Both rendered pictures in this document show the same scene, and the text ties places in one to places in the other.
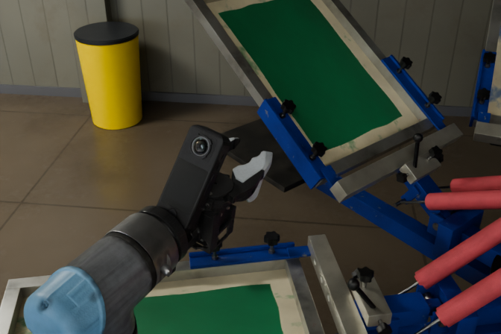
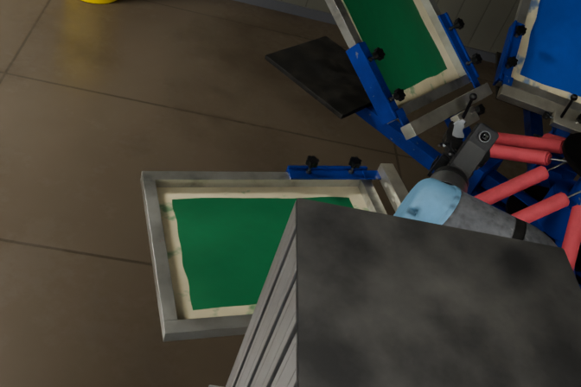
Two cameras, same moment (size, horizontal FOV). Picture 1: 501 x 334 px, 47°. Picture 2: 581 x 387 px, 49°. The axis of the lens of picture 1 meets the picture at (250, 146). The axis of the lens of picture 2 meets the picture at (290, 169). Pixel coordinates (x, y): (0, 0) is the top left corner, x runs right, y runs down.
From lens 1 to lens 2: 0.84 m
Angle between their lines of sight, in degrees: 19
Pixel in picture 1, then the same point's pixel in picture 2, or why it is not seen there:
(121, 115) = not seen: outside the picture
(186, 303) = (289, 206)
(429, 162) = (472, 116)
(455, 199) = (494, 150)
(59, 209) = (49, 87)
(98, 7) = not seen: outside the picture
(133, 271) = not seen: hidden behind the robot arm
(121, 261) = not seen: hidden behind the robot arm
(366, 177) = (429, 123)
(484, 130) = (507, 92)
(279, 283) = (355, 198)
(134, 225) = (453, 179)
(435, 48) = not seen: outside the picture
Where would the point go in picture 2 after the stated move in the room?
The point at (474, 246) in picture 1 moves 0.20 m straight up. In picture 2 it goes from (510, 188) to (540, 143)
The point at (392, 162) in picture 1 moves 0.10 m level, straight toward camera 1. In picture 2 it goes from (445, 111) to (446, 127)
